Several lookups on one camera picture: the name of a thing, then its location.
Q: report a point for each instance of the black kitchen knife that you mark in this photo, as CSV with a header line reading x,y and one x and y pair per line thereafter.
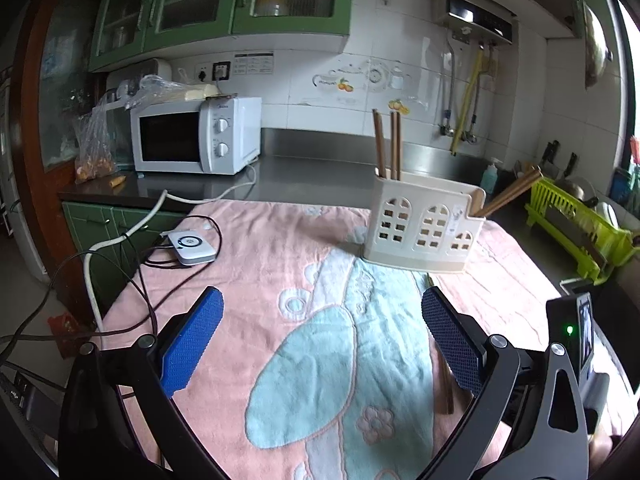
x,y
549,153

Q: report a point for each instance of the green dish drying rack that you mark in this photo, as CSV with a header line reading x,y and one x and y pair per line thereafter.
x,y
597,247

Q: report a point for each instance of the cream plastic utensil holder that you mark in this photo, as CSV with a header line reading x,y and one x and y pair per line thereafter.
x,y
422,223

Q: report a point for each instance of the hanging metal pot lid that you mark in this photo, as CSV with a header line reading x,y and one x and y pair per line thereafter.
x,y
597,53

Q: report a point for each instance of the person's right hand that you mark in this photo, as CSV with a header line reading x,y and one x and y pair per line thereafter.
x,y
600,447

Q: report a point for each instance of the pink towel with blue airplane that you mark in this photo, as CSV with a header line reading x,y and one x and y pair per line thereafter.
x,y
322,366

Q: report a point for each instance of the white microwave oven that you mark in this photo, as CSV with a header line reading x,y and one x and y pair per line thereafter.
x,y
218,136

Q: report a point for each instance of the white plate in rack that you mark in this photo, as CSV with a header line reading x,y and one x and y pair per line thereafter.
x,y
607,213

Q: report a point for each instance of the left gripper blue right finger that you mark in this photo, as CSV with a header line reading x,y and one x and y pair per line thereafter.
x,y
458,337

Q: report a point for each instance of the wall gas water heater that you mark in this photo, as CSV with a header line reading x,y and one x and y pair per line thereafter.
x,y
479,20

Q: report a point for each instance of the blue soap dispenser bottle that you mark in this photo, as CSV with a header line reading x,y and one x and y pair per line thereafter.
x,y
490,176

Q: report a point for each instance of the small white round-dial device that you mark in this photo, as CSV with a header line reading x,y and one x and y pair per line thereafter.
x,y
191,249

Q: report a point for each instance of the plastic bag with food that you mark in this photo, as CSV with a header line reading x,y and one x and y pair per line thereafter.
x,y
104,135

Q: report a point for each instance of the green wall cabinet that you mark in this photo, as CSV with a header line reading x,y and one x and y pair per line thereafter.
x,y
129,30

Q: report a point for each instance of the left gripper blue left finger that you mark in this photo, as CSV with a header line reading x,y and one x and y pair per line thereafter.
x,y
186,337

